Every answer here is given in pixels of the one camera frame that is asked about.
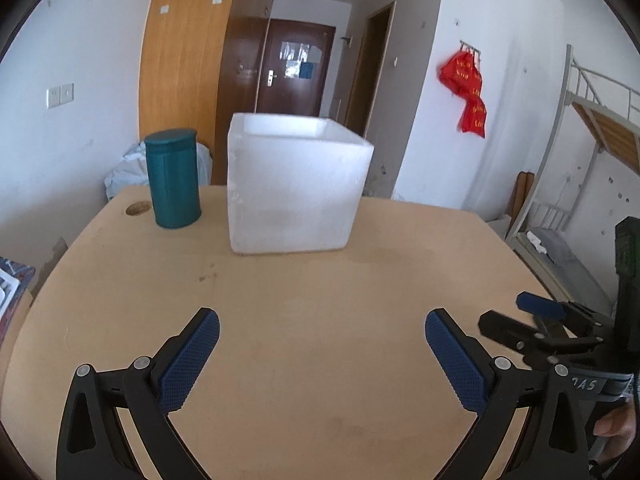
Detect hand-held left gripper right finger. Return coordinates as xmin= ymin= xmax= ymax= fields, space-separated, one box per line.
xmin=424 ymin=308 xmax=591 ymax=480

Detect red bag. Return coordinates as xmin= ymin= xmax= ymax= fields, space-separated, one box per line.
xmin=438 ymin=51 xmax=483 ymax=102
xmin=460 ymin=97 xmax=487 ymax=140

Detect white foam box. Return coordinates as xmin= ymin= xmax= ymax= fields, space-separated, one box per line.
xmin=227 ymin=112 xmax=375 ymax=256

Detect person's right hand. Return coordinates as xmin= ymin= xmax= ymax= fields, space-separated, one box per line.
xmin=593 ymin=404 xmax=635 ymax=438

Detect grey bedding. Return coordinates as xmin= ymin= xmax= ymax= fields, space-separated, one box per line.
xmin=529 ymin=227 xmax=583 ymax=267

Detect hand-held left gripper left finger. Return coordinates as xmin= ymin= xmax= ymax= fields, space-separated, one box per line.
xmin=55 ymin=307 xmax=222 ymax=480

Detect dark brown door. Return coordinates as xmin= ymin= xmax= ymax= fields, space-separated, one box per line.
xmin=255 ymin=19 xmax=335 ymax=117

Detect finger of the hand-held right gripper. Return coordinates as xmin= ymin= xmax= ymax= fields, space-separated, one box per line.
xmin=516 ymin=291 xmax=617 ymax=333
xmin=478 ymin=310 xmax=612 ymax=373

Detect white metal bunk bed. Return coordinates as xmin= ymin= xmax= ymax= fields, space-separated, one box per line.
xmin=505 ymin=45 xmax=640 ymax=303

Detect light blue plastic bag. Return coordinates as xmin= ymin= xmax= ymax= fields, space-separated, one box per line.
xmin=104 ymin=141 xmax=213 ymax=202

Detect wooden side door frame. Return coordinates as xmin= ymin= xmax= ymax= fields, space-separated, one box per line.
xmin=345 ymin=2 xmax=397 ymax=142

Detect leaning wooden boards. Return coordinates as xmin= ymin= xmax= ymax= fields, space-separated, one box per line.
xmin=510 ymin=172 xmax=536 ymax=232

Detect white double wall socket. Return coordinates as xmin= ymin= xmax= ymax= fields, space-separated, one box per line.
xmin=46 ymin=84 xmax=75 ymax=109

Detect wooden wardrobe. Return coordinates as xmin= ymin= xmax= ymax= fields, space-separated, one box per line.
xmin=137 ymin=0 xmax=275 ymax=186

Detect teal cylindrical canister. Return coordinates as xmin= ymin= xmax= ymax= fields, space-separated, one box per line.
xmin=144 ymin=128 xmax=202 ymax=230

